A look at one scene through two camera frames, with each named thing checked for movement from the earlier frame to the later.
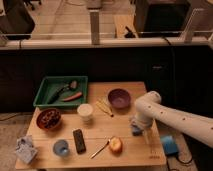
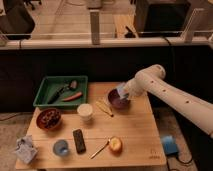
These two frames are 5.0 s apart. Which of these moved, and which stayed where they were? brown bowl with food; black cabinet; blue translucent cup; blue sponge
Moved: blue sponge
Stayed: blue translucent cup; black cabinet; brown bowl with food
